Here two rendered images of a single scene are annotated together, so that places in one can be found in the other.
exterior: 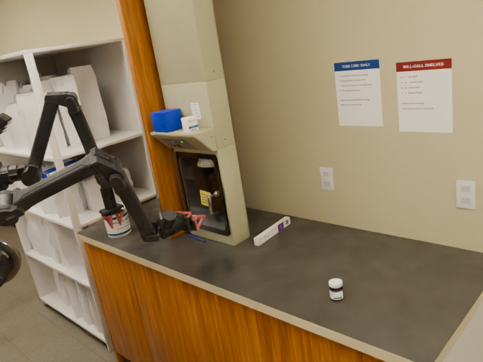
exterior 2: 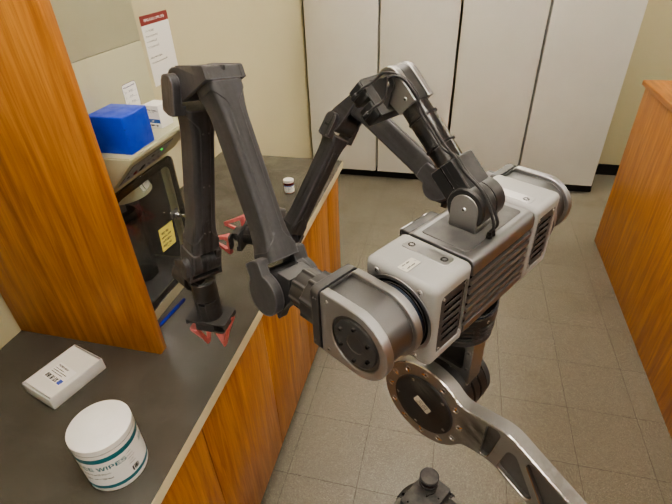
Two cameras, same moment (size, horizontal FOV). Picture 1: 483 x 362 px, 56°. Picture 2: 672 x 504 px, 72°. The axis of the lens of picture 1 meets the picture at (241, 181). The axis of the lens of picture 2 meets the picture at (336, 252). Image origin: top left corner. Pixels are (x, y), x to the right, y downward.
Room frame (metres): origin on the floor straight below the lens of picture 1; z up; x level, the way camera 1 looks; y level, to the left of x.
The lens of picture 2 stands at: (2.24, 1.51, 1.93)
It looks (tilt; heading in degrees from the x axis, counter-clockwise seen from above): 34 degrees down; 239
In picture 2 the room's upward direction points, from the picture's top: 2 degrees counter-clockwise
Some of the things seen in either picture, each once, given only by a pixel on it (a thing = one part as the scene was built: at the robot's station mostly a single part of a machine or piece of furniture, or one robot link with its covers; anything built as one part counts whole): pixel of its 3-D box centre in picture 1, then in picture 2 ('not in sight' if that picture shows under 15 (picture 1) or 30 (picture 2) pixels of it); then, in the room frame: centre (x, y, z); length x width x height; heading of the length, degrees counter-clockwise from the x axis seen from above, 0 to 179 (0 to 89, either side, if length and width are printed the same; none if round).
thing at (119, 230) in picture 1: (116, 220); (109, 445); (2.36, 0.71, 1.02); 0.13 x 0.13 x 0.15
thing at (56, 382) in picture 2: not in sight; (65, 375); (2.43, 0.37, 0.96); 0.16 x 0.12 x 0.04; 28
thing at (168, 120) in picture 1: (167, 120); (121, 128); (2.10, 0.29, 1.56); 0.10 x 0.10 x 0.09; 44
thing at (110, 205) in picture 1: (110, 204); (209, 307); (2.07, 0.63, 1.21); 0.10 x 0.07 x 0.07; 134
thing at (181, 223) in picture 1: (177, 225); (251, 235); (1.82, 0.30, 1.15); 0.10 x 0.07 x 0.07; 43
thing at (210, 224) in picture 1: (201, 192); (159, 235); (2.07, 0.20, 1.19); 0.30 x 0.01 x 0.40; 44
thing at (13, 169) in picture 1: (8, 174); (321, 297); (1.97, 1.00, 1.45); 0.09 x 0.08 x 0.12; 12
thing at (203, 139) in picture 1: (182, 141); (150, 152); (2.04, 0.23, 1.46); 0.32 x 0.12 x 0.10; 44
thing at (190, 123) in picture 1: (190, 123); (158, 113); (1.99, 0.18, 1.54); 0.05 x 0.05 x 0.06; 37
